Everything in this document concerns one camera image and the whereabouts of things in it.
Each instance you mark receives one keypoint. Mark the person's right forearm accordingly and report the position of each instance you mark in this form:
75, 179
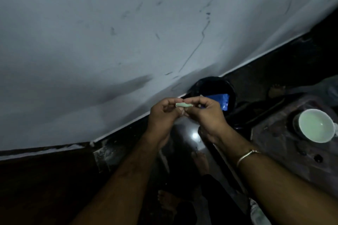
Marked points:
277, 182

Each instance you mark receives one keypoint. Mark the white ceramic cup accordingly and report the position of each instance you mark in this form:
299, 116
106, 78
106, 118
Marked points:
315, 126

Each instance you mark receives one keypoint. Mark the person's right foot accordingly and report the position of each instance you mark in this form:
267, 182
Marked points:
200, 163

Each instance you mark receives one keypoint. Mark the white crumpled cloth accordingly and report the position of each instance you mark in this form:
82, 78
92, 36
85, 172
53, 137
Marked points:
258, 213

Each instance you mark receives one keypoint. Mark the small pale green wrapper piece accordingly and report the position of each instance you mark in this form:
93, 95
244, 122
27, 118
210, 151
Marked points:
184, 105

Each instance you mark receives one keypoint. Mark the person's left foot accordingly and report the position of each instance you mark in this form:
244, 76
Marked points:
167, 202

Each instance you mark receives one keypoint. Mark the steel gas stove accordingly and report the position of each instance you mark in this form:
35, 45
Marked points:
280, 140

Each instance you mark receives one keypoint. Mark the person's left thumb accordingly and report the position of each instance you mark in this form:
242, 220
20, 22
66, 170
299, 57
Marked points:
177, 112

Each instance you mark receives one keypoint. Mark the blue plastic packet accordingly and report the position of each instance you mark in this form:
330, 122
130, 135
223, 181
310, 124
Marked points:
220, 101

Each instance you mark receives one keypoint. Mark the black stove knob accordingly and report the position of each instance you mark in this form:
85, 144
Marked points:
318, 158

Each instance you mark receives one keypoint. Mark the grey plastic bag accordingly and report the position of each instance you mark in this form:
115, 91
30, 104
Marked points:
328, 87

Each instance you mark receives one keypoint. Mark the person's foot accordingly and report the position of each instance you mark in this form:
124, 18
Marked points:
200, 163
167, 202

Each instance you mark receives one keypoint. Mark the person's right hand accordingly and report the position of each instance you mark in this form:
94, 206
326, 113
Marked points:
211, 119

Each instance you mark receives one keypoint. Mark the person's left hand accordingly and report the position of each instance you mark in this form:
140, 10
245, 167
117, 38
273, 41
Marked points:
158, 122

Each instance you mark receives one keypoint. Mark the person's left forearm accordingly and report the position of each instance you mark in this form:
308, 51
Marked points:
121, 182

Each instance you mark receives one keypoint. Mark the black round waste bin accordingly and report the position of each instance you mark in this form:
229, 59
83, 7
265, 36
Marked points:
211, 86

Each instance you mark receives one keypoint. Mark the person's right thumb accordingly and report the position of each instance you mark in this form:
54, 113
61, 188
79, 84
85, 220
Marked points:
189, 111

